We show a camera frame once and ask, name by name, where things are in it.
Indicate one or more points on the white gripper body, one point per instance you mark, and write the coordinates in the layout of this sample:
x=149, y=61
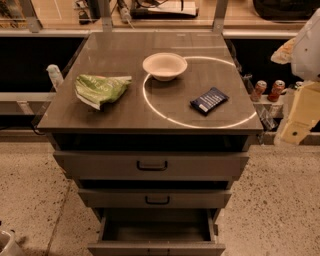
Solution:
x=307, y=55

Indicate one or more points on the grey bottom drawer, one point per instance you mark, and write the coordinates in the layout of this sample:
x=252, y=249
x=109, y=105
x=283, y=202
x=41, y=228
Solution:
x=157, y=232

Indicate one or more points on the grey drawer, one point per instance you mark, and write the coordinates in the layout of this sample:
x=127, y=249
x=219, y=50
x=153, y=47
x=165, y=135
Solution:
x=161, y=166
x=154, y=198
x=157, y=232

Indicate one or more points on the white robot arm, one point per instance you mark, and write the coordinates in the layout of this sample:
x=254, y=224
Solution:
x=305, y=57

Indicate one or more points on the grey drawer cabinet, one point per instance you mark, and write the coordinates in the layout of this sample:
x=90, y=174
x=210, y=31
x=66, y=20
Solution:
x=152, y=115

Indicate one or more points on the grey middle drawer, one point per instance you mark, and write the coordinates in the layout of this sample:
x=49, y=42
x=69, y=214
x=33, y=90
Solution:
x=154, y=198

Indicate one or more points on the grey top drawer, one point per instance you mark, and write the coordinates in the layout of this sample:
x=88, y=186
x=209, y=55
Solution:
x=161, y=166

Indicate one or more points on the green soda can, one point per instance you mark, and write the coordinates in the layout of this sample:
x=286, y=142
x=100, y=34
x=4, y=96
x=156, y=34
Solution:
x=298, y=84

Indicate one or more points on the orange-red soda can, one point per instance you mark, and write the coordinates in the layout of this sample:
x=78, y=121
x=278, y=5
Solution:
x=276, y=90

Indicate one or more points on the red soda can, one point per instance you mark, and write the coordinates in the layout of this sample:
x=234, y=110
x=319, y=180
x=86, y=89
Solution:
x=258, y=90

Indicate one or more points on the blue snack packet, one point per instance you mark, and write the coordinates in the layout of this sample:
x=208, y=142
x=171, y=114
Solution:
x=209, y=101

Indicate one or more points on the black bag on shelf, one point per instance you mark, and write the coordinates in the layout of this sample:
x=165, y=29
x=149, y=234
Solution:
x=286, y=10

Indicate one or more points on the white paper bowl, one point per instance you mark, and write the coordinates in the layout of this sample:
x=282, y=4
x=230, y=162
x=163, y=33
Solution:
x=165, y=66

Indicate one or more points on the white power strip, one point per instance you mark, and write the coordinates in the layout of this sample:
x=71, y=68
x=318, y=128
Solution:
x=171, y=9

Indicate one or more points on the green chip bag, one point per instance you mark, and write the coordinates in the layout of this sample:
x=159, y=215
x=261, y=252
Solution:
x=95, y=91

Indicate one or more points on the white plastic bottle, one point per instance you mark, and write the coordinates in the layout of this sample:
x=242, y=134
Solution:
x=55, y=75

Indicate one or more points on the white object bottom left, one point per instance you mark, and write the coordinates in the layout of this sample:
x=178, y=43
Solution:
x=8, y=244

